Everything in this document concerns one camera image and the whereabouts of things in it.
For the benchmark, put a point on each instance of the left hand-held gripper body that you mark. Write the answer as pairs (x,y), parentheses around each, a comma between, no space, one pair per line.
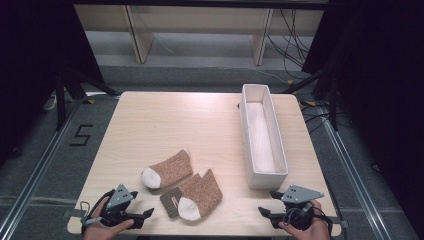
(120,198)

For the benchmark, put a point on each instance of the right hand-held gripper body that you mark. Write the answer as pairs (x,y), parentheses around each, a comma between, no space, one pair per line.
(298,194)

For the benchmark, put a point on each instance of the brown sock with white toe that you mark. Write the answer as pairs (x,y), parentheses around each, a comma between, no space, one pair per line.
(206,195)
(173,168)

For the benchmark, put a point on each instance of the long white box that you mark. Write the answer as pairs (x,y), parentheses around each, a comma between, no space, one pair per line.
(263,146)

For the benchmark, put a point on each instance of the person's left hand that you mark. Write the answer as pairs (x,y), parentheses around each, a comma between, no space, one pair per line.
(100,231)

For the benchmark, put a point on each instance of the person's right hand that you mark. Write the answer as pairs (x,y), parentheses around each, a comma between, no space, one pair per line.
(313,231)

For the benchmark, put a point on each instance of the grey tape strip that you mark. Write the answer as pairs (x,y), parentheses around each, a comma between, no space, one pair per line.
(75,213)
(336,222)

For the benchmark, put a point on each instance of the black metal stand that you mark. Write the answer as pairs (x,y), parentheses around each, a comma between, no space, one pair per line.
(61,100)
(333,100)

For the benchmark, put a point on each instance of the dark curtain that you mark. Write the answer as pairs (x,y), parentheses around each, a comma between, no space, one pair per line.
(383,83)
(33,66)

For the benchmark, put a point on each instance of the pale wooden shelf unit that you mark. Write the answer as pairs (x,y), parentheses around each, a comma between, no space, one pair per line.
(200,20)

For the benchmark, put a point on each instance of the metal floor rail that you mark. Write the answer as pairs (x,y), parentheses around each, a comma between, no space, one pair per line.
(36,166)
(353,173)

